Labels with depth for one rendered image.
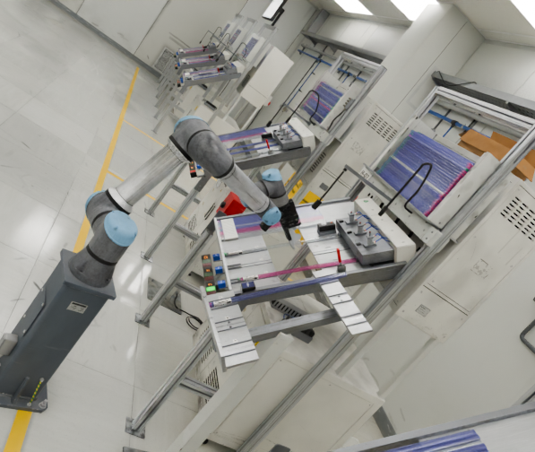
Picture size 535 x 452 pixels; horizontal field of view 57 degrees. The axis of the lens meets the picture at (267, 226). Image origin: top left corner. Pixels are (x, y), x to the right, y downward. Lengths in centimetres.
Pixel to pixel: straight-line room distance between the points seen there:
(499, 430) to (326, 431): 119
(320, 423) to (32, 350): 128
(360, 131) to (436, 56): 223
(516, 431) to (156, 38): 968
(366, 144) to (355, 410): 174
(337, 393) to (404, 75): 367
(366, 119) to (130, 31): 761
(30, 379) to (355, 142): 235
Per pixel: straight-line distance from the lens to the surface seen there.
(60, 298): 176
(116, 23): 1043
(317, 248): 214
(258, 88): 645
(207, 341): 194
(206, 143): 165
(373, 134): 338
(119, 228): 166
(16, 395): 203
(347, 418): 246
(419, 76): 537
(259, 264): 206
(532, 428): 147
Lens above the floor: 145
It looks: 14 degrees down
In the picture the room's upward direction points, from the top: 39 degrees clockwise
